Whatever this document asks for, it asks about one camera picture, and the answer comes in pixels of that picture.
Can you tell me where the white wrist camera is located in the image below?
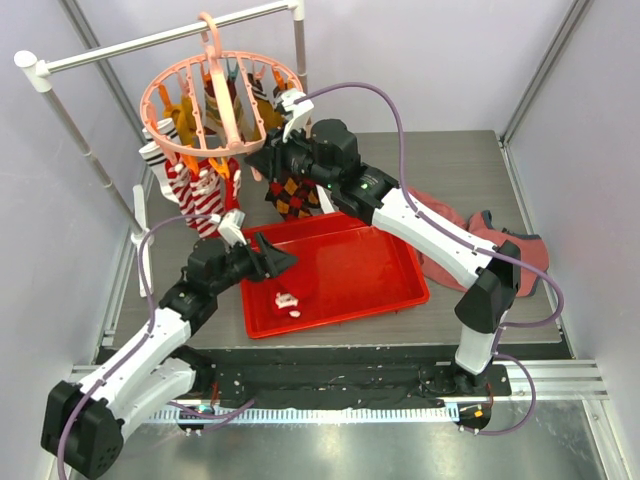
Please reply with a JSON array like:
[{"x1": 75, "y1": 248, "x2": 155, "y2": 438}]
[
  {"x1": 210, "y1": 209, "x2": 247, "y2": 247},
  {"x1": 275, "y1": 88, "x2": 314, "y2": 143}
]

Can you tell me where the red white striped sock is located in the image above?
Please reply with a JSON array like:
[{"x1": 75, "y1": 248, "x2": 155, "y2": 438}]
[
  {"x1": 165, "y1": 160, "x2": 196, "y2": 215},
  {"x1": 190, "y1": 168, "x2": 224, "y2": 217}
]

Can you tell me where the pink crumpled garment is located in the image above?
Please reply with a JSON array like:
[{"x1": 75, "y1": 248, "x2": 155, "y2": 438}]
[{"x1": 409, "y1": 188, "x2": 550, "y2": 291}]

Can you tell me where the red plastic tray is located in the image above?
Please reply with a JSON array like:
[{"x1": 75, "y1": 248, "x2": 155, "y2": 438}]
[{"x1": 241, "y1": 213, "x2": 430, "y2": 339}]

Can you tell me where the pink round clip hanger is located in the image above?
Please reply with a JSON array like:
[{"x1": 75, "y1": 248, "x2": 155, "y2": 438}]
[{"x1": 140, "y1": 1, "x2": 307, "y2": 176}]

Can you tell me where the white black striped sock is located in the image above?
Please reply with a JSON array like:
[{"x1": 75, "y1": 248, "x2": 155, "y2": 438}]
[
  {"x1": 139, "y1": 141, "x2": 173, "y2": 197},
  {"x1": 142, "y1": 118, "x2": 179, "y2": 142}
]

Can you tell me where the mustard yellow sock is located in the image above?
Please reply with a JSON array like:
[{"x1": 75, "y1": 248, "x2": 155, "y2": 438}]
[
  {"x1": 164, "y1": 95, "x2": 197, "y2": 146},
  {"x1": 248, "y1": 73, "x2": 284, "y2": 132}
]

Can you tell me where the black argyle sock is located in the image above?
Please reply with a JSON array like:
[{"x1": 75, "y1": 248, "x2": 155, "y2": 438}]
[{"x1": 265, "y1": 173, "x2": 321, "y2": 222}]

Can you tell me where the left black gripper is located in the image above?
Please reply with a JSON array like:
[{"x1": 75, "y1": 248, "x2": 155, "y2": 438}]
[{"x1": 209, "y1": 230, "x2": 296, "y2": 295}]

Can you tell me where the white clothes rack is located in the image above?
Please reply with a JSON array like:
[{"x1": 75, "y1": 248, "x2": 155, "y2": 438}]
[{"x1": 13, "y1": 0, "x2": 307, "y2": 265}]

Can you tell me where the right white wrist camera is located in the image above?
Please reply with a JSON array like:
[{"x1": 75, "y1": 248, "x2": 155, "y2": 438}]
[{"x1": 275, "y1": 88, "x2": 314, "y2": 143}]

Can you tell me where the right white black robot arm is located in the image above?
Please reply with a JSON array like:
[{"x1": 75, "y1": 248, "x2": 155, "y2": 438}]
[{"x1": 245, "y1": 120, "x2": 521, "y2": 395}]

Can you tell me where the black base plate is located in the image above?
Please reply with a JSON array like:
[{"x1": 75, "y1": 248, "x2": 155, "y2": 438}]
[{"x1": 180, "y1": 345, "x2": 512, "y2": 410}]

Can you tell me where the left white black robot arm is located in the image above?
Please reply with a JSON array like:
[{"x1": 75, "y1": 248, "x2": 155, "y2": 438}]
[{"x1": 41, "y1": 233, "x2": 298, "y2": 479}]

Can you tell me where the beige brown striped sock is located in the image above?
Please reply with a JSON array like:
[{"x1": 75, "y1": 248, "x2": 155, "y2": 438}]
[{"x1": 203, "y1": 74, "x2": 245, "y2": 135}]

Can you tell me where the white slotted cable duct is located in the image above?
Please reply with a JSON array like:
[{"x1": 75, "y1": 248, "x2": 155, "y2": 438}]
[{"x1": 147, "y1": 403, "x2": 459, "y2": 425}]

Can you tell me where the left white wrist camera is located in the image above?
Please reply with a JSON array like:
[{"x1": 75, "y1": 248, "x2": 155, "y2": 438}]
[{"x1": 210, "y1": 209, "x2": 247, "y2": 247}]

